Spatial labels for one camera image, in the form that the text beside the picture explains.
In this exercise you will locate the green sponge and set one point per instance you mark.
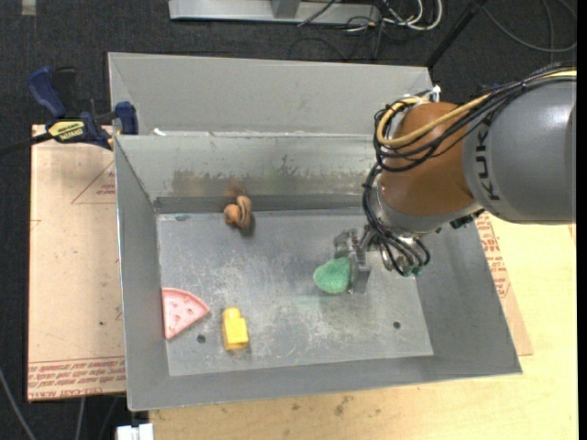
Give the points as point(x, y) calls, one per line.
point(332, 277)

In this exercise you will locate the grey metal bin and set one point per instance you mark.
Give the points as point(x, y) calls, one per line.
point(293, 291)

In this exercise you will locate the yellow toy block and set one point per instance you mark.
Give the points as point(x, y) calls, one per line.
point(235, 330)

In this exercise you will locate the brown toy pretzel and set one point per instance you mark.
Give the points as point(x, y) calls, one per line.
point(239, 213)

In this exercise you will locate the pink toy watermelon slice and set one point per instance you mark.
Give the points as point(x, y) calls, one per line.
point(180, 312)

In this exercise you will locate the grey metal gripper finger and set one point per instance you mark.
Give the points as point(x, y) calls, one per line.
point(362, 280)

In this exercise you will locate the brown cardboard board, red print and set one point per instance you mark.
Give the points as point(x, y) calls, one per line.
point(73, 255)

